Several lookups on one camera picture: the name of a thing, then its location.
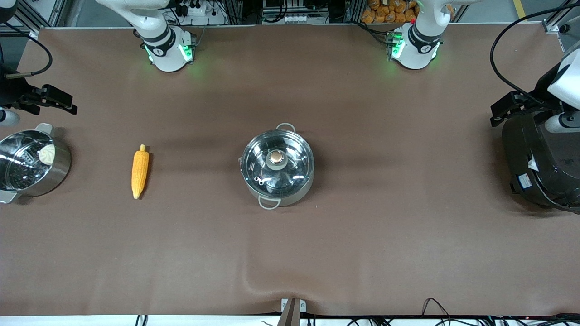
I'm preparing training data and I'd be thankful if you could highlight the black rice cooker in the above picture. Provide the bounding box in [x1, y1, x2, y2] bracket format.
[502, 109, 580, 214]

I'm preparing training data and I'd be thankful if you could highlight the brown table mat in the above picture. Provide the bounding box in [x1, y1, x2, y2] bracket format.
[0, 24, 580, 316]

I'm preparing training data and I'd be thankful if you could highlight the steel pot with loop handles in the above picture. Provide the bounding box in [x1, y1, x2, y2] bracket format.
[239, 122, 315, 210]

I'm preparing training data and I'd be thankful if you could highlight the black looped floor cable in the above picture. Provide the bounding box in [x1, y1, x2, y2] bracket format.
[421, 297, 454, 318]

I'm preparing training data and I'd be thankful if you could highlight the aluminium frame corner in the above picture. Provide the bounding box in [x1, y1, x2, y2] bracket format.
[543, 16, 572, 35]

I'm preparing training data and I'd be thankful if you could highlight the yellow corn cob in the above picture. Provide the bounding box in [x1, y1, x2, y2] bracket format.
[131, 144, 150, 200]

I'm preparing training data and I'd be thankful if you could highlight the white power strip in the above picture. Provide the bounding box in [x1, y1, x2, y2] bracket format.
[181, 0, 210, 17]

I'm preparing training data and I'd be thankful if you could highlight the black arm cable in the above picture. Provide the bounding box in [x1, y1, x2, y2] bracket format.
[489, 4, 580, 99]
[4, 22, 53, 80]

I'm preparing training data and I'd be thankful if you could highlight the steel steamer pot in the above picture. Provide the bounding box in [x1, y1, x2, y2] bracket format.
[0, 123, 73, 204]

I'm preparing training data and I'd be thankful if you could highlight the glass pot lid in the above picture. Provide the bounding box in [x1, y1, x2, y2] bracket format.
[241, 129, 315, 199]

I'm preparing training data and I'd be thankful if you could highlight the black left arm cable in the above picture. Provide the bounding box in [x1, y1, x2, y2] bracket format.
[489, 4, 580, 99]

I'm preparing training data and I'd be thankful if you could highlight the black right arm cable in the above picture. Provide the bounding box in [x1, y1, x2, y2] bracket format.
[4, 22, 53, 80]

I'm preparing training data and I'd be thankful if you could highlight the bag of orange buns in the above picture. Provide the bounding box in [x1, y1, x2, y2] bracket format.
[361, 0, 418, 24]

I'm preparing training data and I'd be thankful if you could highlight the metal clamp bracket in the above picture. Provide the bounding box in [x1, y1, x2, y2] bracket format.
[277, 298, 307, 326]

